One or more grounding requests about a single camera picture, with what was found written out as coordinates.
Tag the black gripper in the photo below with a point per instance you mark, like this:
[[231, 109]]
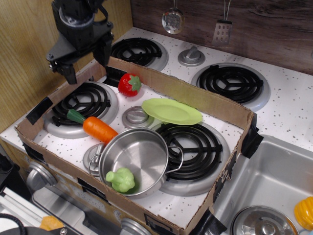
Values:
[[77, 38]]

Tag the orange toy carrot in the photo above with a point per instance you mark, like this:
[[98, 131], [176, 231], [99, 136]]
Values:
[[93, 126]]

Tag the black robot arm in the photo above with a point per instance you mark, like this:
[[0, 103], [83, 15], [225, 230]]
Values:
[[79, 9]]

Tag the green toy plate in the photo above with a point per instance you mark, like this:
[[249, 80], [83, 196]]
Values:
[[171, 111]]

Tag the front left stove burner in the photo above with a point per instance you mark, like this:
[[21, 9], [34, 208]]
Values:
[[90, 99]]

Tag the stove burner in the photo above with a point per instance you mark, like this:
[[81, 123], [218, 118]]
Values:
[[141, 51], [90, 99], [239, 83], [198, 154]]

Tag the red toy strawberry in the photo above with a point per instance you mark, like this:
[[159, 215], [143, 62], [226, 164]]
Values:
[[129, 85]]

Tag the back left stove burner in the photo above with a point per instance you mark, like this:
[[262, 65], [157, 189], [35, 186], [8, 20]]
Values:
[[141, 51]]

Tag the middle silver stove knob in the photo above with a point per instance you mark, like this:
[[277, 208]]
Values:
[[136, 117]]

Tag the silver stove knob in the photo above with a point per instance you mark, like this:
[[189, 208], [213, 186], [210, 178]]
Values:
[[91, 159], [136, 117], [191, 57]]

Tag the front silver stove knob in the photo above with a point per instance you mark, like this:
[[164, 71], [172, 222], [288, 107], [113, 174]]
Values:
[[91, 159]]

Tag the hanging slotted metal spoon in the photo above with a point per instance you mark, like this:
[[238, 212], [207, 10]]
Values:
[[173, 20]]

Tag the back silver stove knob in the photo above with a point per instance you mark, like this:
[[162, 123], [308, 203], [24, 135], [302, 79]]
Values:
[[191, 57]]

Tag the steel toy pot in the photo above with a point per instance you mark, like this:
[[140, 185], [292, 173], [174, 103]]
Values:
[[145, 153]]

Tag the green toy broccoli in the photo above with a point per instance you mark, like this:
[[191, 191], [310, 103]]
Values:
[[122, 180]]

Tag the left oven front knob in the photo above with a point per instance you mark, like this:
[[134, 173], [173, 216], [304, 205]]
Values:
[[39, 177]]

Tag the oven knob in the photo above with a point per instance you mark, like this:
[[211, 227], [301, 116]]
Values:
[[39, 177], [130, 227]]

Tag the hanging metal spatula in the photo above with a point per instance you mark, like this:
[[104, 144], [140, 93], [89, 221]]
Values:
[[223, 28]]

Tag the front right stove burner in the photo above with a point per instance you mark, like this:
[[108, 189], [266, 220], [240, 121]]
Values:
[[198, 154]]

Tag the brown cardboard fence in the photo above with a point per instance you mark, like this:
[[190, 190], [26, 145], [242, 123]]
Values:
[[157, 204]]

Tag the back right stove burner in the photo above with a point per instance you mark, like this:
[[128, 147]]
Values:
[[239, 83]]

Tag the orange toy piece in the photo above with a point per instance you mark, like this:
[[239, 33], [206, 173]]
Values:
[[50, 223]]

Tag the bottom oven front knob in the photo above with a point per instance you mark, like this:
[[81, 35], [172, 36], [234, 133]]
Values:
[[130, 227]]

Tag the silver toy sink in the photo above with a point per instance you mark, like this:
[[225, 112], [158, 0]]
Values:
[[278, 175]]

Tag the steel pot lid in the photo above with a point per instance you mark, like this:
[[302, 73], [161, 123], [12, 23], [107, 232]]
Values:
[[262, 220]]

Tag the yellow toy pepper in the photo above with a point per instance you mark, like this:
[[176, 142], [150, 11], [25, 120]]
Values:
[[303, 212]]

